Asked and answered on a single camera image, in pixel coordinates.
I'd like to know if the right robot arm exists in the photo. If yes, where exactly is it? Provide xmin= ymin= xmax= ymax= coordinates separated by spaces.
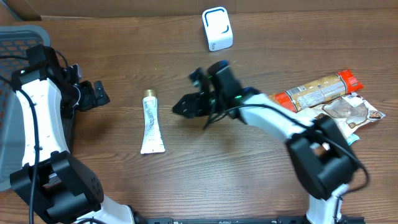
xmin=172 ymin=60 xmax=366 ymax=223

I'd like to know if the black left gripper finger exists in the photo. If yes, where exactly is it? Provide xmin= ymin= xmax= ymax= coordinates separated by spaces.
xmin=77 ymin=80 xmax=96 ymax=111
xmin=94 ymin=81 xmax=110 ymax=107

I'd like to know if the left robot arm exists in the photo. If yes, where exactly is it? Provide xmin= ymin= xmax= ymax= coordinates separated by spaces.
xmin=10 ymin=44 xmax=140 ymax=223

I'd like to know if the red orange pasta package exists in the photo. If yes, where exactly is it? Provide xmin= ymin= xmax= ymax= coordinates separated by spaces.
xmin=269 ymin=69 xmax=364 ymax=113

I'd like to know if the white tube gold cap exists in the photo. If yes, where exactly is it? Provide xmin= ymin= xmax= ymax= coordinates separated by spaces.
xmin=141 ymin=90 xmax=165 ymax=154

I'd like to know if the brown cardboard backdrop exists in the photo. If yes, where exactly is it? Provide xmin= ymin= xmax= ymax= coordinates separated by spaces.
xmin=4 ymin=0 xmax=397 ymax=20

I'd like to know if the beige plastic pouch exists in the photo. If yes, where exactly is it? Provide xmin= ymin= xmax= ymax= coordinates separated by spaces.
xmin=298 ymin=92 xmax=385 ymax=139

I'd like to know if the grey plastic mesh basket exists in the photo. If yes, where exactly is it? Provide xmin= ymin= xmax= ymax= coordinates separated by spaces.
xmin=0 ymin=24 xmax=75 ymax=192

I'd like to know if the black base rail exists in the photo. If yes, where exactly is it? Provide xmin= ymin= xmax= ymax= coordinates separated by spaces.
xmin=144 ymin=216 xmax=366 ymax=224

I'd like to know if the white barcode scanner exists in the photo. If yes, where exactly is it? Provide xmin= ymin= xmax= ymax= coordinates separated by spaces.
xmin=202 ymin=7 xmax=233 ymax=52

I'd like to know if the teal snack packet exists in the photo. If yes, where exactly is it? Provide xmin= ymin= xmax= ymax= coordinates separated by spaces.
xmin=346 ymin=134 xmax=360 ymax=146

